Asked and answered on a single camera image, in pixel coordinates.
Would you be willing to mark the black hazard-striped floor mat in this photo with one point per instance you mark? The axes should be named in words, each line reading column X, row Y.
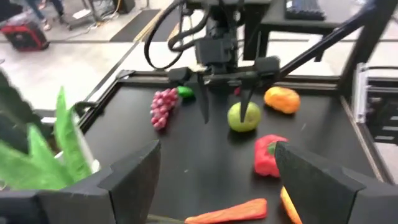
column 136, row 26

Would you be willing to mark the red and black bag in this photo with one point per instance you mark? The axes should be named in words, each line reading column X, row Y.
column 25, row 37

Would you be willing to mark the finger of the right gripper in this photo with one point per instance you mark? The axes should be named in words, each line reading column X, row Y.
column 247, row 102
column 202, row 99

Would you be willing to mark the black upright frame post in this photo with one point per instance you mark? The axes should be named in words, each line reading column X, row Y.
column 367, row 46

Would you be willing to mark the green pear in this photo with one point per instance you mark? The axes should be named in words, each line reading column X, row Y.
column 234, row 119

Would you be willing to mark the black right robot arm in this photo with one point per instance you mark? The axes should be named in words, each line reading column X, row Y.
column 224, row 21

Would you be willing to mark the black keyboard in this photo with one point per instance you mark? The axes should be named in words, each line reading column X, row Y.
column 304, row 9

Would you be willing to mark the small dark green lime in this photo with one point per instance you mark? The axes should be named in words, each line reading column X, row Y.
column 185, row 92

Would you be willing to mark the round orange fruit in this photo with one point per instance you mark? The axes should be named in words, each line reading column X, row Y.
column 289, row 205

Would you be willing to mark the small red clip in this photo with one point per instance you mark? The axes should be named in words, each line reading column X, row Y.
column 237, row 91

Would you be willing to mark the silver metal rack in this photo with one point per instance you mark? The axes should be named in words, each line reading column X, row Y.
column 362, row 93

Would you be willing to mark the purple grape bunch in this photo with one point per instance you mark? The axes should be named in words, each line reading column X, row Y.
column 161, row 105

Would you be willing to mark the black box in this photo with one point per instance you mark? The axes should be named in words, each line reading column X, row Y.
column 124, row 5

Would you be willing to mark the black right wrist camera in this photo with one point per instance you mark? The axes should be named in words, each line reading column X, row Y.
column 213, row 51

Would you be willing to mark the black diagonal rig strut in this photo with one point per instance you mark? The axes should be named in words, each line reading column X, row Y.
column 326, row 40

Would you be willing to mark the black desk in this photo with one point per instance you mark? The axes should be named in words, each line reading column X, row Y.
column 256, row 31

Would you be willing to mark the white hexagonal plant pot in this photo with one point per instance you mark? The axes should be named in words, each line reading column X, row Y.
column 88, row 155

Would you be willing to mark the person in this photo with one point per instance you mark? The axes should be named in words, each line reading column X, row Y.
column 38, row 12

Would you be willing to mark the red bell pepper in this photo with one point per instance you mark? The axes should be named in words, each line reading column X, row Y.
column 264, row 155

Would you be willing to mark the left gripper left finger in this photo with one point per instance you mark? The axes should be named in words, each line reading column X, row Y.
column 124, row 193

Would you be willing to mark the yellow-orange oblong fruit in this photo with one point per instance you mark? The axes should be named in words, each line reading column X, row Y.
column 281, row 99

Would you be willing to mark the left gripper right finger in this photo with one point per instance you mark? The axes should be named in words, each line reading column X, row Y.
column 317, row 193

